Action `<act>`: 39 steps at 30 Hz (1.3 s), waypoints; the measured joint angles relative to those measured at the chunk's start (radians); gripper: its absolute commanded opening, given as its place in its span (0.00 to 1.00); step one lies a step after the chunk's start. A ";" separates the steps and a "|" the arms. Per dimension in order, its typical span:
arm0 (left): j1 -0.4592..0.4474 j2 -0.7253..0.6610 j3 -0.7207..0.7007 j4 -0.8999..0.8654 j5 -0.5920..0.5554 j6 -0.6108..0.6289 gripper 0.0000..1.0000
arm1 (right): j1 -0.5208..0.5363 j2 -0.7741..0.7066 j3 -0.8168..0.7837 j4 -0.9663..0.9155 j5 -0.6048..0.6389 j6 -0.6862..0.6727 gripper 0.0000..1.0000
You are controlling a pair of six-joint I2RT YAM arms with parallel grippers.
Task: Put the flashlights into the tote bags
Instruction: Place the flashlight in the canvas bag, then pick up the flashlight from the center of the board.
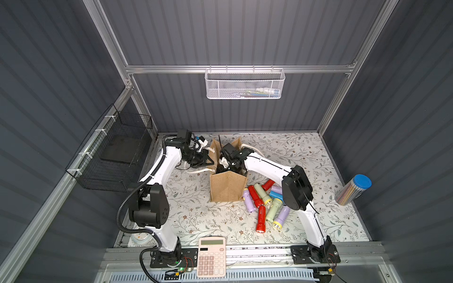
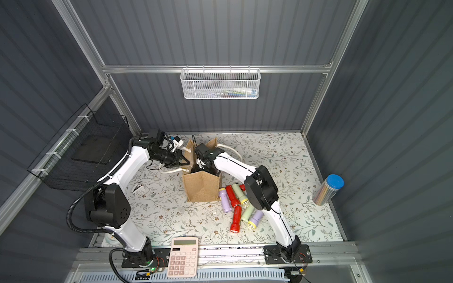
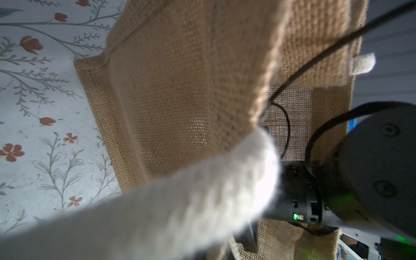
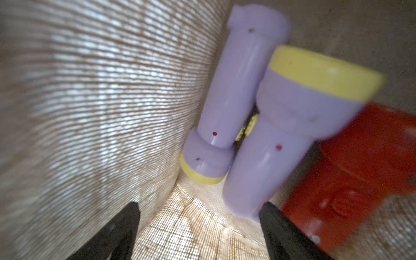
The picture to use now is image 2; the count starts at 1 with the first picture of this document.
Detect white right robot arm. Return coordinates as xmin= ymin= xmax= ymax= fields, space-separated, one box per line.
xmin=197 ymin=149 xmax=302 ymax=262

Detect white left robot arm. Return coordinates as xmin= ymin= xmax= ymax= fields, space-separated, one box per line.
xmin=84 ymin=134 xmax=189 ymax=253

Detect green flashlight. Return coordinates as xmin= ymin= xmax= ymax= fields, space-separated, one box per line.
xmin=232 ymin=183 xmax=249 ymax=206
xmin=241 ymin=204 xmax=255 ymax=224

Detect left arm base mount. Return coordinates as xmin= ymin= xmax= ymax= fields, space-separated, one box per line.
xmin=122 ymin=248 xmax=171 ymax=268

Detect markers in white basket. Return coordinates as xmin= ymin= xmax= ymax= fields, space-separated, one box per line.
xmin=210 ymin=87 xmax=258 ymax=99

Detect black wire basket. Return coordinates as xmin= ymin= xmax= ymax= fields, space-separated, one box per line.
xmin=27 ymin=104 xmax=132 ymax=191

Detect pink calculator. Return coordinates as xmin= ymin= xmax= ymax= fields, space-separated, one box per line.
xmin=167 ymin=237 xmax=199 ymax=278

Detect green flashlight upper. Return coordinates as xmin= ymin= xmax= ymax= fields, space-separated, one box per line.
xmin=232 ymin=183 xmax=249 ymax=206

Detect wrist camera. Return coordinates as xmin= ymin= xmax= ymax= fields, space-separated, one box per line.
xmin=195 ymin=143 xmax=224 ymax=161
xmin=147 ymin=129 xmax=184 ymax=151

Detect white wire mesh basket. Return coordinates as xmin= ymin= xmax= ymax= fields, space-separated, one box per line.
xmin=180 ymin=70 xmax=261 ymax=100

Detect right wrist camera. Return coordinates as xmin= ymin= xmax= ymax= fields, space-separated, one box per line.
xmin=195 ymin=143 xmax=224 ymax=161

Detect blue-lidded cylinder container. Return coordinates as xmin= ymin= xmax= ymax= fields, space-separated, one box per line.
xmin=312 ymin=174 xmax=345 ymax=206

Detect purple flashlight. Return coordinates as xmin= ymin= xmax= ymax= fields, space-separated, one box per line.
xmin=218 ymin=188 xmax=232 ymax=213
xmin=247 ymin=210 xmax=264 ymax=230

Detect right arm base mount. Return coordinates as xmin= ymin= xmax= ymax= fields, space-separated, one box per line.
xmin=263 ymin=245 xmax=313 ymax=265

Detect purple flashlight bottom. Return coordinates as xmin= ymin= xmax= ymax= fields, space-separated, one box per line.
xmin=247 ymin=210 xmax=264 ymax=230

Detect green flashlight lower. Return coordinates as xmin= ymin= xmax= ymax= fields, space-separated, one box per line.
xmin=241 ymin=204 xmax=255 ymax=224

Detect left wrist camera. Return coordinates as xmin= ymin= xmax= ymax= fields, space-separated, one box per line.
xmin=147 ymin=129 xmax=184 ymax=151

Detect red flashlight bottom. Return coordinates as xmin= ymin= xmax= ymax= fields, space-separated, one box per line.
xmin=230 ymin=205 xmax=242 ymax=233

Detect brown paper tote bag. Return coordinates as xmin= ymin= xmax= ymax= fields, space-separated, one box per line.
xmin=162 ymin=138 xmax=222 ymax=202

